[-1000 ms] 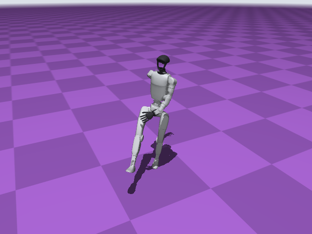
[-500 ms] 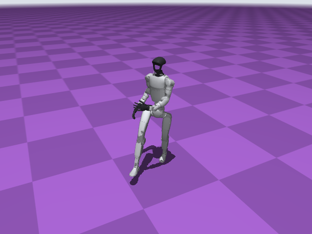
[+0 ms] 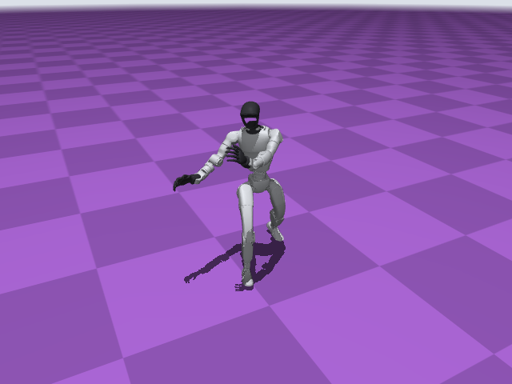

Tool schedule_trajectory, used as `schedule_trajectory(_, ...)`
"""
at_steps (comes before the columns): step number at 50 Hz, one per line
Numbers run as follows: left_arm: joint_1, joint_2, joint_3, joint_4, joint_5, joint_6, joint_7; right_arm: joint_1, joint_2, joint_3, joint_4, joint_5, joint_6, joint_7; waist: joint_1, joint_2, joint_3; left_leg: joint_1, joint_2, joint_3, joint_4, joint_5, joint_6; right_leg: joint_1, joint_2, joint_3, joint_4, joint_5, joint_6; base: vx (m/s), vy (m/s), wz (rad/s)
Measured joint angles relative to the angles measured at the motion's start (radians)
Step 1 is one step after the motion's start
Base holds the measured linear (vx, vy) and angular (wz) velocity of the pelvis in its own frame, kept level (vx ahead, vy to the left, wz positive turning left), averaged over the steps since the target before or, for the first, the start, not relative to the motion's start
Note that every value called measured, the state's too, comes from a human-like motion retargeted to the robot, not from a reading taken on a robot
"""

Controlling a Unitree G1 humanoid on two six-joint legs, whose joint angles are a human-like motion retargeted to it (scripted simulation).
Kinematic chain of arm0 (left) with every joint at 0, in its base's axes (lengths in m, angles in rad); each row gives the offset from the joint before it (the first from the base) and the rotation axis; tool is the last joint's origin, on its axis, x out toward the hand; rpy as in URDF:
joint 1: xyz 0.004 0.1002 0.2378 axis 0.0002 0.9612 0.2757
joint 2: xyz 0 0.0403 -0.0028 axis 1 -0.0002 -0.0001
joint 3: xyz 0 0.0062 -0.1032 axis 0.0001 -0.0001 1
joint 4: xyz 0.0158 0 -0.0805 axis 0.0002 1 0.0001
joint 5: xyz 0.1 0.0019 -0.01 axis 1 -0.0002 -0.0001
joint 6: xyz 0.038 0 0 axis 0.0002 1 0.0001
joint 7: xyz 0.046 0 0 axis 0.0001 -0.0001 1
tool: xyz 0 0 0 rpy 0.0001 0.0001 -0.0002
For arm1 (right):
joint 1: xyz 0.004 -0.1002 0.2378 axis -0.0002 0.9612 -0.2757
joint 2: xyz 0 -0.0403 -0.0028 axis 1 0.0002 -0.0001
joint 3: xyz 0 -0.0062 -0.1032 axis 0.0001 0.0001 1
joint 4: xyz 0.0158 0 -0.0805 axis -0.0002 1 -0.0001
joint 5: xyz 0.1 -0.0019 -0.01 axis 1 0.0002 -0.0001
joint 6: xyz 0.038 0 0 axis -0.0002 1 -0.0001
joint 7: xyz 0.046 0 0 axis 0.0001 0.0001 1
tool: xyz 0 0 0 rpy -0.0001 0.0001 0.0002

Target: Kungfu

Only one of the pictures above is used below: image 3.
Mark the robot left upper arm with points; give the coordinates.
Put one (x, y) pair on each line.
(272, 145)

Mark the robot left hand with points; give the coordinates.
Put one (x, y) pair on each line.
(239, 155)

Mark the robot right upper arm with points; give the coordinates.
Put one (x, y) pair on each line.
(231, 139)

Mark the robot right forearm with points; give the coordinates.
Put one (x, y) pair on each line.
(205, 171)

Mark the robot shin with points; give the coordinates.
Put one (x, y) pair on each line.
(275, 223)
(247, 253)

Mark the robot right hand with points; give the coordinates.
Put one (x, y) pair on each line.
(185, 179)

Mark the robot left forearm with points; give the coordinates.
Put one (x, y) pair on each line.
(260, 161)

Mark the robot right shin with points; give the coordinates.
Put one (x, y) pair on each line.
(247, 253)

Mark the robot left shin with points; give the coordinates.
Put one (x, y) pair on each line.
(275, 223)

